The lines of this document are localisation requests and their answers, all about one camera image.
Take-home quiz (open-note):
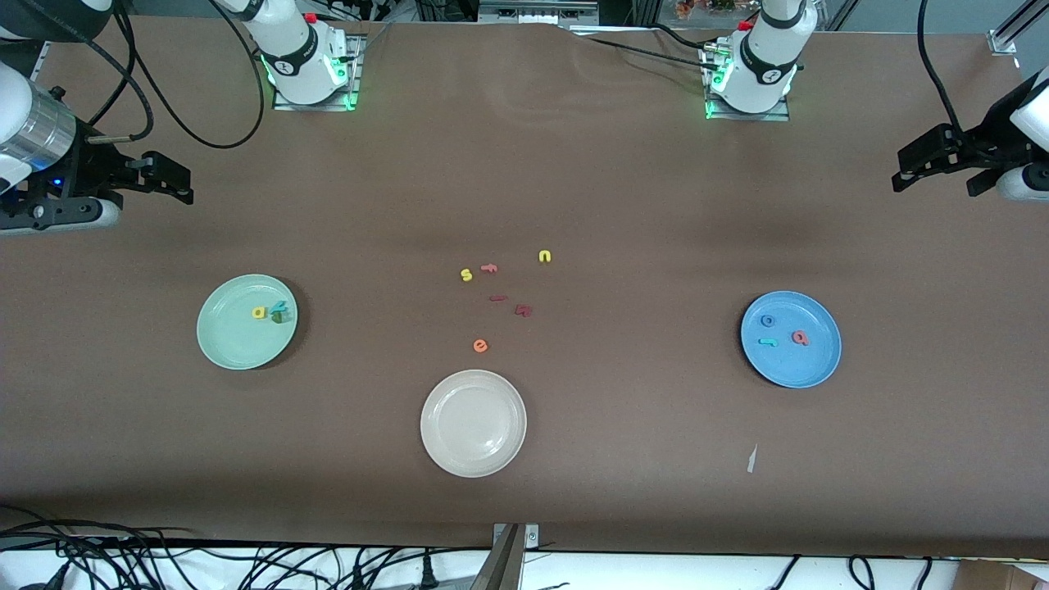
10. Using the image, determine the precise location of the blue round plate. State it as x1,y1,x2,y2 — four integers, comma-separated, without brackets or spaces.
740,291,843,389

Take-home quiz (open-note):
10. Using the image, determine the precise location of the grey angled metal strut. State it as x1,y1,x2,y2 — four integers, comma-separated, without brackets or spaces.
469,524,525,590

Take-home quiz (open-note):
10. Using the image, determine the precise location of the tangled black cable bundle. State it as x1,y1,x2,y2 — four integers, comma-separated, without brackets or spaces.
0,506,493,590

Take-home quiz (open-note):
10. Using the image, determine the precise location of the light green round plate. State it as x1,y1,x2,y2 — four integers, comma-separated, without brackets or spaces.
196,274,299,371

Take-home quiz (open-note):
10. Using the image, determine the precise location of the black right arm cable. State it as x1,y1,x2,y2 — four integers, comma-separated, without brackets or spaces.
82,0,267,150

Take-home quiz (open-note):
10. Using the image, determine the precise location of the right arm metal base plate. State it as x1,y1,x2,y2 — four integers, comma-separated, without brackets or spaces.
273,33,366,111

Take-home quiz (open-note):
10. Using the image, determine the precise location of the beige round plate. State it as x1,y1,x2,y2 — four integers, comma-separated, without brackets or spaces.
420,370,528,479

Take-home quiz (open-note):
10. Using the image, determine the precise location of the small metal edge bracket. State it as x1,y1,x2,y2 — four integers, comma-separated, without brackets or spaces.
492,523,540,550

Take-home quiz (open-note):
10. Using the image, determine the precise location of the black base power cable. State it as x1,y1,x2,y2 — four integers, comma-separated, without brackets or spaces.
570,23,722,73

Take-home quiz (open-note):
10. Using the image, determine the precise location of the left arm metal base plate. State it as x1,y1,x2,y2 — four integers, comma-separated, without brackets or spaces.
701,41,792,122

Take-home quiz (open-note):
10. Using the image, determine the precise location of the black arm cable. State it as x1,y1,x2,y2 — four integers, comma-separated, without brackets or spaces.
82,0,267,150
915,0,964,136

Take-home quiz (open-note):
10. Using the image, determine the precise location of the aluminium table frame rail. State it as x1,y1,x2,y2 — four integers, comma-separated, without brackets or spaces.
988,0,1049,57

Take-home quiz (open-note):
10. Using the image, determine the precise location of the brown cardboard box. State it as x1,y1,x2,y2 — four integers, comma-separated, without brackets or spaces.
955,559,1049,590

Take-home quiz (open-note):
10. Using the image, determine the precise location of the grey metal equipment box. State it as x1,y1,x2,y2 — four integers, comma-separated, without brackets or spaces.
479,0,599,24

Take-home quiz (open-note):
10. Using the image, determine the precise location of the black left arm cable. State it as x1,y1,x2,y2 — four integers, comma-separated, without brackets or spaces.
915,0,964,136

